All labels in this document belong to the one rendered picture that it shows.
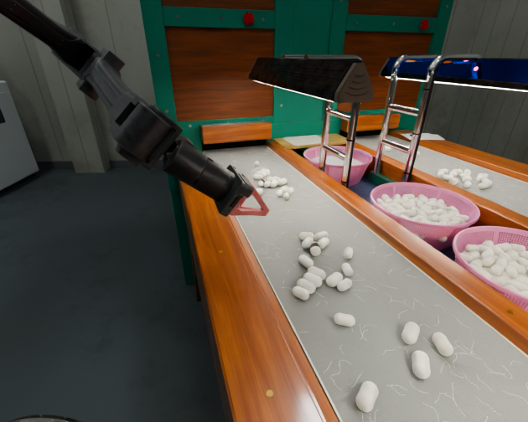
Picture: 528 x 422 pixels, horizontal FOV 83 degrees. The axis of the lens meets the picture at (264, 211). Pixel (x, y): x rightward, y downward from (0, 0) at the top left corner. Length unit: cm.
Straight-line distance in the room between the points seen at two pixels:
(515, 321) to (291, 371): 36
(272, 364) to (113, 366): 112
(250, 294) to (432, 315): 30
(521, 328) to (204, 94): 119
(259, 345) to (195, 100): 106
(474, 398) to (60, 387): 136
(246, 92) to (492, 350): 116
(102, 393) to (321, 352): 108
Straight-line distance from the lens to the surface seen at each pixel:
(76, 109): 353
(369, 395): 44
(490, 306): 62
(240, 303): 51
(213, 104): 134
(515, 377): 57
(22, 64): 389
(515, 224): 94
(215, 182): 49
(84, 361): 156
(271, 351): 45
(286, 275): 60
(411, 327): 52
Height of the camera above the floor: 112
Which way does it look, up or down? 28 degrees down
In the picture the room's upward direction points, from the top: straight up
